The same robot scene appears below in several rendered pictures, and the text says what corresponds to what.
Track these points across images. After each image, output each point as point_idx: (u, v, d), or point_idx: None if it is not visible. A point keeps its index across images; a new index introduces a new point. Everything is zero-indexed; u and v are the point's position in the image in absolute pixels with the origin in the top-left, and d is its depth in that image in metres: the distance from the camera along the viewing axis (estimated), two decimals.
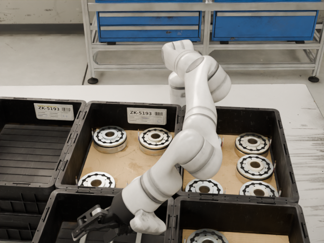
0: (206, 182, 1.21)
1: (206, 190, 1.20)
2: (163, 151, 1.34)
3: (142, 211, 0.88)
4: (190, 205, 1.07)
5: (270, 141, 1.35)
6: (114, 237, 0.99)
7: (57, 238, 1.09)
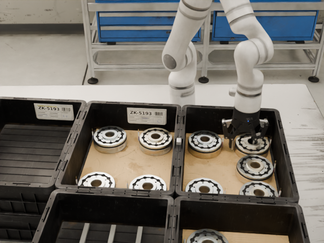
0: (206, 182, 1.21)
1: (206, 190, 1.20)
2: (163, 151, 1.34)
3: None
4: (190, 205, 1.07)
5: (270, 141, 1.35)
6: None
7: (57, 238, 1.09)
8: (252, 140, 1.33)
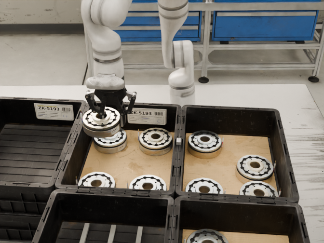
0: (206, 182, 1.21)
1: (206, 190, 1.20)
2: (163, 151, 1.34)
3: (98, 74, 1.08)
4: (190, 205, 1.07)
5: (81, 116, 1.20)
6: (121, 118, 1.19)
7: (57, 238, 1.09)
8: (105, 111, 1.20)
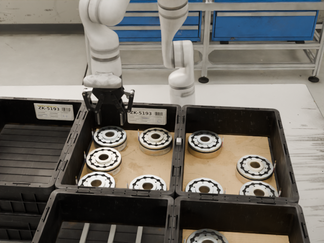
0: (206, 182, 1.21)
1: (206, 190, 1.20)
2: (163, 151, 1.34)
3: (96, 73, 1.08)
4: (190, 205, 1.07)
5: (85, 157, 1.29)
6: (121, 116, 1.19)
7: (57, 238, 1.09)
8: (100, 110, 1.20)
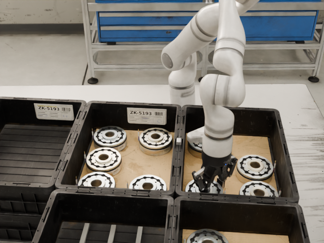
0: (206, 182, 1.21)
1: None
2: (163, 151, 1.34)
3: None
4: (190, 205, 1.07)
5: (85, 157, 1.29)
6: None
7: (57, 238, 1.09)
8: (221, 182, 1.19)
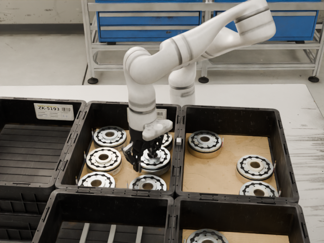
0: (150, 162, 1.24)
1: None
2: None
3: (146, 125, 1.13)
4: (190, 205, 1.07)
5: (85, 157, 1.29)
6: (153, 158, 1.26)
7: (57, 238, 1.09)
8: (136, 159, 1.24)
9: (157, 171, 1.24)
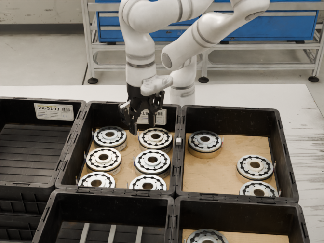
0: (150, 167, 1.26)
1: None
2: (163, 151, 1.34)
3: (144, 80, 1.05)
4: (190, 205, 1.07)
5: (85, 157, 1.29)
6: (154, 118, 1.18)
7: (57, 238, 1.09)
8: None
9: (157, 176, 1.25)
